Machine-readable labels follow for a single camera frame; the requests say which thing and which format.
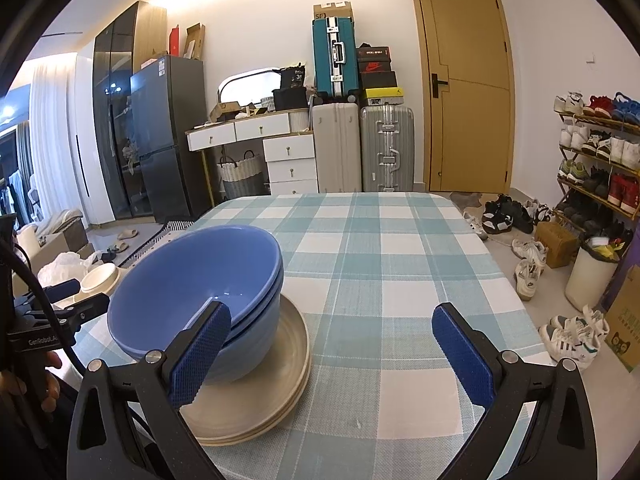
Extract printed cardboard box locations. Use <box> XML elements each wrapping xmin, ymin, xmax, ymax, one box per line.
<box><xmin>603</xmin><ymin>266</ymin><xmax>640</xmax><ymax>374</ymax></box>

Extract white curtain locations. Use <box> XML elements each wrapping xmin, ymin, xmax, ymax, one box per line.
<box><xmin>27</xmin><ymin>59</ymin><xmax>84</xmax><ymax>217</ymax></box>

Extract medium cream plate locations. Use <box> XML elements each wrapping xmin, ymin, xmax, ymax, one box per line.
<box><xmin>185</xmin><ymin>352</ymin><xmax>311</xmax><ymax>444</ymax></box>

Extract large blue bowl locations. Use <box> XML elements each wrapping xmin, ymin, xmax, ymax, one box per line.
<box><xmin>106</xmin><ymin>225</ymin><xmax>285</xmax><ymax>362</ymax></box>

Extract person's dark trousers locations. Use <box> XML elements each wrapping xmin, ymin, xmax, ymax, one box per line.
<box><xmin>0</xmin><ymin>360</ymin><xmax>82</xmax><ymax>480</ymax></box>

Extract brown carton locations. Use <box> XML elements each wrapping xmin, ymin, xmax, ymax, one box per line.
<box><xmin>47</xmin><ymin>229</ymin><xmax>90</xmax><ymax>257</ymax></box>

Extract thick black cable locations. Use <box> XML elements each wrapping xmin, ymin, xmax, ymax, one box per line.
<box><xmin>0</xmin><ymin>236</ymin><xmax>87</xmax><ymax>377</ymax></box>

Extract white plastic bag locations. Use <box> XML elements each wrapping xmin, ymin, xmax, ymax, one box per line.
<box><xmin>37</xmin><ymin>252</ymin><xmax>97</xmax><ymax>287</ymax></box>

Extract patterned rug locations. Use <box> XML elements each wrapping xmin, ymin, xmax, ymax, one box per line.
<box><xmin>117</xmin><ymin>219</ymin><xmax>197</xmax><ymax>269</ymax></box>

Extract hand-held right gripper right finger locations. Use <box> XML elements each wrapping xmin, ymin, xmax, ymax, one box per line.
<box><xmin>431</xmin><ymin>302</ymin><xmax>598</xmax><ymax>480</ymax></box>

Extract woven laundry basket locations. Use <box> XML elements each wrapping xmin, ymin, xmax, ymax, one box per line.
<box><xmin>216</xmin><ymin>150</ymin><xmax>266</xmax><ymax>200</ymax></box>

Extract oval mirror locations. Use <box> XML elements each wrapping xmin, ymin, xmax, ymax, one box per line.
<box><xmin>217</xmin><ymin>65</ymin><xmax>282</xmax><ymax>106</ymax></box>

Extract white bin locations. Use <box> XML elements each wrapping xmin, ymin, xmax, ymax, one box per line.
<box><xmin>564</xmin><ymin>237</ymin><xmax>621</xmax><ymax>314</ymax></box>

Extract black bag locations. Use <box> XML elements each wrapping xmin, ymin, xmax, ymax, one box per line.
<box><xmin>278</xmin><ymin>64</ymin><xmax>307</xmax><ymax>90</ymax></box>

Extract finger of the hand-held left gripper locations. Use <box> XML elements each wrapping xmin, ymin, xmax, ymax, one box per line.
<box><xmin>44</xmin><ymin>279</ymin><xmax>82</xmax><ymax>304</ymax></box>
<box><xmin>52</xmin><ymin>292</ymin><xmax>111</xmax><ymax>337</ymax></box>

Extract medium blue bowl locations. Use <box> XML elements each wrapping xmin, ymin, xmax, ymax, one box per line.
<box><xmin>220</xmin><ymin>266</ymin><xmax>285</xmax><ymax>342</ymax></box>

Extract dark grey refrigerator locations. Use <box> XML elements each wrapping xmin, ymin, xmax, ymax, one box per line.
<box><xmin>129</xmin><ymin>55</ymin><xmax>207</xmax><ymax>225</ymax></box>

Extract black glass cabinet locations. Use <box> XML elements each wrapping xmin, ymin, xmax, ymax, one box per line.
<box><xmin>92</xmin><ymin>1</ymin><xmax>169</xmax><ymax>222</ymax></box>

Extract teal suitcase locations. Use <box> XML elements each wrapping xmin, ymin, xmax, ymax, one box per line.
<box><xmin>312</xmin><ymin>17</ymin><xmax>360</xmax><ymax>102</ymax></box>

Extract small cardboard box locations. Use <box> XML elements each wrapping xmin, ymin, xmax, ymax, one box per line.
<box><xmin>208</xmin><ymin>102</ymin><xmax>241</xmax><ymax>122</ymax></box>

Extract white drawer unit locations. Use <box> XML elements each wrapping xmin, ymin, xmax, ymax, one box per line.
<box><xmin>262</xmin><ymin>132</ymin><xmax>320</xmax><ymax>196</ymax></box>

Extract black case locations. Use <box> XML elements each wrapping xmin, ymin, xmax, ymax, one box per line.
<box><xmin>272</xmin><ymin>87</ymin><xmax>309</xmax><ymax>111</ymax></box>

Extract wooden shoe rack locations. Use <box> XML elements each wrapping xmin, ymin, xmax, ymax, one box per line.
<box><xmin>552</xmin><ymin>110</ymin><xmax>640</xmax><ymax>242</ymax></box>

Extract person's left hand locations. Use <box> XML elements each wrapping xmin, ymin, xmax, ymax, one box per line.
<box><xmin>41</xmin><ymin>351</ymin><xmax>63</xmax><ymax>412</ymax></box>

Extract white suitcase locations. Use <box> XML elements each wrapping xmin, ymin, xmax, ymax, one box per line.
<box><xmin>310</xmin><ymin>102</ymin><xmax>362</xmax><ymax>194</ymax></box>

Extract silver suitcase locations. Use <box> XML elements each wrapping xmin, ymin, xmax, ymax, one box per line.
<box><xmin>359</xmin><ymin>105</ymin><xmax>415</xmax><ymax>194</ymax></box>

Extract small cream plate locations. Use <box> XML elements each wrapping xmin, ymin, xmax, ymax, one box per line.
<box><xmin>192</xmin><ymin>362</ymin><xmax>309</xmax><ymax>449</ymax></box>

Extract wicker box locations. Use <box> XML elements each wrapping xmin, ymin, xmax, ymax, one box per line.
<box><xmin>534</xmin><ymin>220</ymin><xmax>579</xmax><ymax>269</ymax></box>

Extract white paper bowl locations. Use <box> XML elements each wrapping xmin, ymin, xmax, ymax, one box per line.
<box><xmin>79</xmin><ymin>262</ymin><xmax>121</xmax><ymax>295</ymax></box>

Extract group of loose sneakers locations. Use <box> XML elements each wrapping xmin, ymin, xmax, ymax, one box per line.
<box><xmin>462</xmin><ymin>195</ymin><xmax>614</xmax><ymax>367</ymax></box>

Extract wooden door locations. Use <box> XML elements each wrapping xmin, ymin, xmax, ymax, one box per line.
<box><xmin>408</xmin><ymin>0</ymin><xmax>516</xmax><ymax>195</ymax></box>

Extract white dressing table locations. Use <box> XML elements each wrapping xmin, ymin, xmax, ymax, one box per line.
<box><xmin>185</xmin><ymin>110</ymin><xmax>316</xmax><ymax>196</ymax></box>

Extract small light blue bowl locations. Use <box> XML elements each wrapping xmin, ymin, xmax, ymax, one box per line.
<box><xmin>202</xmin><ymin>300</ymin><xmax>281</xmax><ymax>387</ymax></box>

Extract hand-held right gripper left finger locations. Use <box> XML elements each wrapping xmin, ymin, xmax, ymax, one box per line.
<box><xmin>66</xmin><ymin>300</ymin><xmax>233</xmax><ymax>480</ymax></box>

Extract open cardboard box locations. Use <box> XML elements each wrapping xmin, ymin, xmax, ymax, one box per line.
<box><xmin>182</xmin><ymin>22</ymin><xmax>207</xmax><ymax>60</ymax></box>

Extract large cream plate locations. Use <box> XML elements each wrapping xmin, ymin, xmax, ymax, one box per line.
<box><xmin>177</xmin><ymin>294</ymin><xmax>312</xmax><ymax>440</ymax></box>

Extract shoe rack with shoes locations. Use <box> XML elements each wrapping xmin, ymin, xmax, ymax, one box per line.
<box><xmin>553</xmin><ymin>91</ymin><xmax>640</xmax><ymax>241</ymax></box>

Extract yellow shoe box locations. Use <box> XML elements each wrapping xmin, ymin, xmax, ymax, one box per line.
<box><xmin>363</xmin><ymin>87</ymin><xmax>405</xmax><ymax>107</ymax></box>

